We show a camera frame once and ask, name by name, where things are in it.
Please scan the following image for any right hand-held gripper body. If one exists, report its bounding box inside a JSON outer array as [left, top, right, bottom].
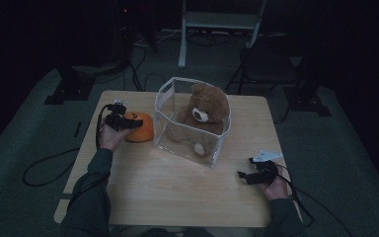
[[251, 149, 283, 186]]

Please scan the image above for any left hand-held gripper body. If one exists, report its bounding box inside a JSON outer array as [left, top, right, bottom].
[[103, 98, 132, 131]]

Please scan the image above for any orange plush toy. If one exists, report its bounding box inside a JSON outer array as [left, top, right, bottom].
[[123, 111, 155, 144]]

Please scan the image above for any clear bag with white trim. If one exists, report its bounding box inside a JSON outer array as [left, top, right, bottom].
[[153, 76, 232, 170]]

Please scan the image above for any brown teddy bear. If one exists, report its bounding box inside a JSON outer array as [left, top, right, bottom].
[[166, 82, 231, 157]]

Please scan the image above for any person's right hand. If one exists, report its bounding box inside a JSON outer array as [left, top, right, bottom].
[[259, 164, 290, 201]]

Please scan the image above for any person's left hand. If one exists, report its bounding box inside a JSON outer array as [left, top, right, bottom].
[[98, 118, 136, 153]]

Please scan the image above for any small black floor strip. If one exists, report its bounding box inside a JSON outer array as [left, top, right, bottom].
[[73, 120, 83, 139]]

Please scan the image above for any black stand base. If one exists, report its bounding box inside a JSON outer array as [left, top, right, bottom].
[[43, 64, 97, 106], [281, 57, 333, 118]]

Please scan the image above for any dark equipment tower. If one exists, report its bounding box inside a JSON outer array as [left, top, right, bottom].
[[113, 0, 135, 68]]

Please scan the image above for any black folding chair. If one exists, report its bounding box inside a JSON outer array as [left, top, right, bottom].
[[224, 34, 303, 97]]

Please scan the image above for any white metal stand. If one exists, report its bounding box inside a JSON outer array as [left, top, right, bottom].
[[178, 0, 267, 69]]

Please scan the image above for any left hand-held gripper cable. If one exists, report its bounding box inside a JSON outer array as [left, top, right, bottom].
[[66, 103, 111, 207]]

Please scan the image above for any hand-held gripper cable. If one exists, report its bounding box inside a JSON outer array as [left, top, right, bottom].
[[66, 103, 111, 207], [275, 163, 354, 237]]

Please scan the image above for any right hand-held gripper cable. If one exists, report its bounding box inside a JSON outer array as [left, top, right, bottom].
[[275, 163, 354, 237]]

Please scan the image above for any looped black floor cable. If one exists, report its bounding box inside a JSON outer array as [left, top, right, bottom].
[[22, 146, 81, 188]]

